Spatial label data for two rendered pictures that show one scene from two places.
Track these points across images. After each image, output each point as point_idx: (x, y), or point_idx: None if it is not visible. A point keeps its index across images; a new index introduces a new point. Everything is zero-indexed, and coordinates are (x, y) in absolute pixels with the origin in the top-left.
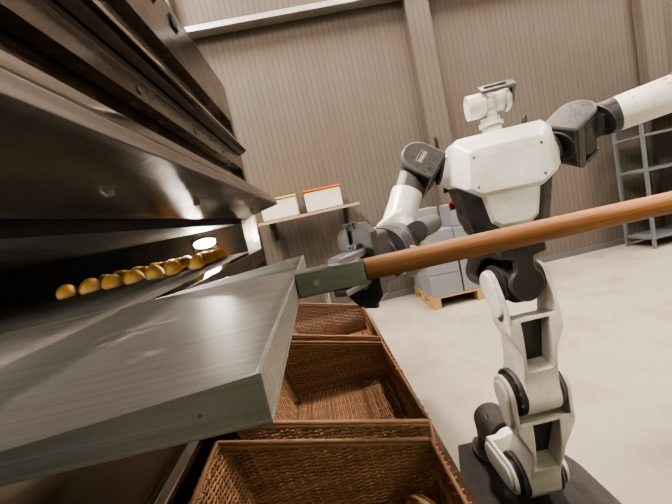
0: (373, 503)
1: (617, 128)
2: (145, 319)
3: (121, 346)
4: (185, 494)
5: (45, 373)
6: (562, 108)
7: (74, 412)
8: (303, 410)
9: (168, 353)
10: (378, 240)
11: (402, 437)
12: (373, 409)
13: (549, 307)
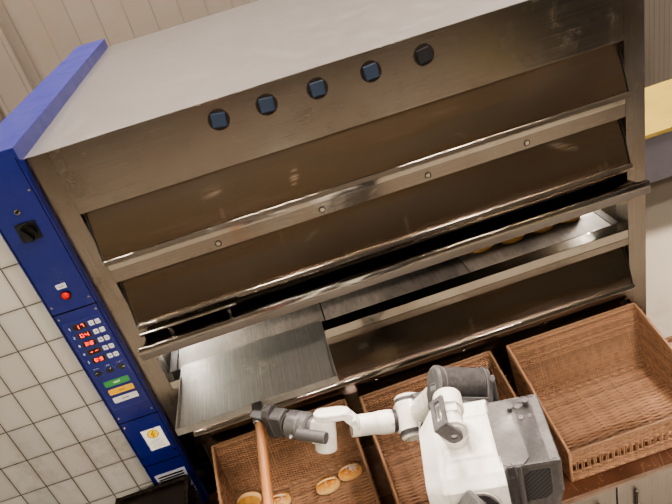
0: (388, 501)
1: None
2: (272, 356)
3: (237, 375)
4: (322, 405)
5: (226, 369)
6: (475, 503)
7: (196, 399)
8: None
9: (220, 396)
10: (267, 421)
11: (377, 496)
12: None
13: None
